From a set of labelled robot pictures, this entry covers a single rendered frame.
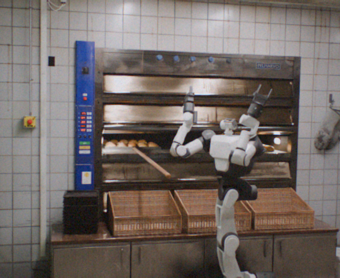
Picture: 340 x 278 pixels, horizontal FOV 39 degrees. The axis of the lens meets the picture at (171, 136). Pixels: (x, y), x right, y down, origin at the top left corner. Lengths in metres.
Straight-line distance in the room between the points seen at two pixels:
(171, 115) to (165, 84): 0.28
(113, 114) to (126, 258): 1.24
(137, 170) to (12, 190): 1.07
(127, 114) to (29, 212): 1.19
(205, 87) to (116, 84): 0.81
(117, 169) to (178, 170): 0.56
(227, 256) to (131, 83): 1.71
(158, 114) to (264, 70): 1.10
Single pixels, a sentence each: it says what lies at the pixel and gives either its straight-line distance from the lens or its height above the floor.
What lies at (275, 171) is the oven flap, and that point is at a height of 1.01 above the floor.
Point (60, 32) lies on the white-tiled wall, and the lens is 4.27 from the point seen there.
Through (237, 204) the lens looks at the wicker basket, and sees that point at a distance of 4.40.
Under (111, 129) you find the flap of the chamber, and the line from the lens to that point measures 4.11.
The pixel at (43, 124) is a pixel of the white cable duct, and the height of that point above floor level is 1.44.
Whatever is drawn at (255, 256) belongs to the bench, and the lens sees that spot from 4.21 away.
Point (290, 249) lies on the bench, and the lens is 4.32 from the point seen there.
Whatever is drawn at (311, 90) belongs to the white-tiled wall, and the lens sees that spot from 4.84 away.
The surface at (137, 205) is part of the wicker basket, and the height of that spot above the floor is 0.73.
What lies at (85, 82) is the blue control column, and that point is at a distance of 4.21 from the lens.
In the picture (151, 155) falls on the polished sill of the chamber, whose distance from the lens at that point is 4.33.
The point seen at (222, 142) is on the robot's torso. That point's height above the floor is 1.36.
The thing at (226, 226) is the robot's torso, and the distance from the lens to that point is 3.64.
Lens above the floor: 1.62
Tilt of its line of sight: 4 degrees down
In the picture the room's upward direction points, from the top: 1 degrees clockwise
